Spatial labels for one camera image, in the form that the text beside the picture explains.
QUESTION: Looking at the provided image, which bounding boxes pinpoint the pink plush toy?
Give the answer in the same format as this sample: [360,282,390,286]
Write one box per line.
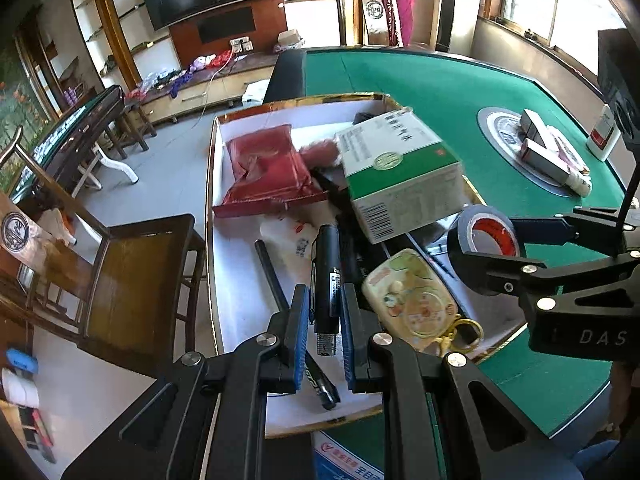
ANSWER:
[298,139,340,170]

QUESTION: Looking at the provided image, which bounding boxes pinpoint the white green medicine box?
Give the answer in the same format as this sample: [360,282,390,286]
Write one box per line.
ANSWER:
[335,107,465,244]

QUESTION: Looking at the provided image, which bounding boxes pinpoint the red tape roll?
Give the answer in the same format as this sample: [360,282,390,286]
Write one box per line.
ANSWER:
[447,205,522,274]

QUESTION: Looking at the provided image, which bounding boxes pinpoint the white green pill bottle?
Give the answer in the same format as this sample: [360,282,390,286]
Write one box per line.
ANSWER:
[565,170,592,197]

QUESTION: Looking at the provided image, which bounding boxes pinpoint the magenta cloth on chair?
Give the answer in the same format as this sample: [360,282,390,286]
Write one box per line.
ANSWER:
[383,0,416,48]

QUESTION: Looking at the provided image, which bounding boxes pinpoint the white bottle red cap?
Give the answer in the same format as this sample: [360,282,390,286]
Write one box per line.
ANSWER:
[586,104,620,162]

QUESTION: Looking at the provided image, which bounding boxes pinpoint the black piano table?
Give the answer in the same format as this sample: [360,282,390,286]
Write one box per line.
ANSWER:
[32,86,139,196]

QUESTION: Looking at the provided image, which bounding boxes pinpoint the green gold storage box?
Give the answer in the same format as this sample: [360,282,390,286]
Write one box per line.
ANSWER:
[205,92,526,438]

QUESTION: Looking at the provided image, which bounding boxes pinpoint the thick black marker pen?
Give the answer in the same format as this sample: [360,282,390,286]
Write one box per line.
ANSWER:
[310,224,342,356]

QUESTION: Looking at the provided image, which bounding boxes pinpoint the thin black pen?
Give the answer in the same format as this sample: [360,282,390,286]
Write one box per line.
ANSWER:
[254,240,290,311]

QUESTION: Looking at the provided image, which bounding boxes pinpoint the red grey flat box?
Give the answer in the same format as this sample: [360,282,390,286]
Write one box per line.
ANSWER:
[520,138,572,184]

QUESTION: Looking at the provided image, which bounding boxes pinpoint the clear zip pouch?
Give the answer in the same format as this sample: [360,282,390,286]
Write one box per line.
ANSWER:
[547,125,590,177]

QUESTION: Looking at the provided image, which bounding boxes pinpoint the red foil pouch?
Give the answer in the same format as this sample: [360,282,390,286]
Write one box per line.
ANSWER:
[213,124,326,218]

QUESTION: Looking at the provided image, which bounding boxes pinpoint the wooden chair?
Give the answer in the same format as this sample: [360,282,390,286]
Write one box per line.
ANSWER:
[1,129,205,377]

